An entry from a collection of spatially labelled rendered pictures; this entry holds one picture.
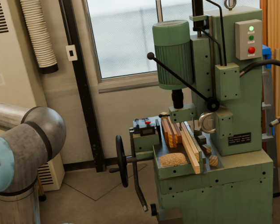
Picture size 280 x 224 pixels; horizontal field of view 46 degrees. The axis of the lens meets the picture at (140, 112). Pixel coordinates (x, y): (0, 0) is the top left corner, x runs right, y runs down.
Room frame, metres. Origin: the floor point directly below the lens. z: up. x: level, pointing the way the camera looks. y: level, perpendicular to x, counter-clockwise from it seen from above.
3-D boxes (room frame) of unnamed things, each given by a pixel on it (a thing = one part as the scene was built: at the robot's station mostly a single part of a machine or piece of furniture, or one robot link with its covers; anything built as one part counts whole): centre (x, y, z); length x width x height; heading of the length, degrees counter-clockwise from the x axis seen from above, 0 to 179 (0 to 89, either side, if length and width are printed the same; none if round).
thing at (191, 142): (1.61, -0.22, 0.93); 0.60 x 0.02 x 0.05; 1
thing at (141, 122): (1.60, -0.01, 0.99); 0.13 x 0.11 x 0.06; 1
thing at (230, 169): (1.59, -0.33, 0.76); 0.57 x 0.45 x 0.09; 91
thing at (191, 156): (1.49, -0.20, 0.92); 0.55 x 0.02 x 0.04; 1
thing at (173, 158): (1.36, -0.12, 0.91); 0.12 x 0.09 x 0.03; 91
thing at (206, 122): (1.46, -0.34, 1.02); 0.12 x 0.03 x 0.12; 91
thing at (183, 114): (1.58, -0.22, 1.03); 0.14 x 0.07 x 0.09; 91
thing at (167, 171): (1.61, -0.09, 0.87); 0.61 x 0.30 x 0.06; 1
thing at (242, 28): (1.45, -0.53, 1.40); 0.10 x 0.06 x 0.16; 91
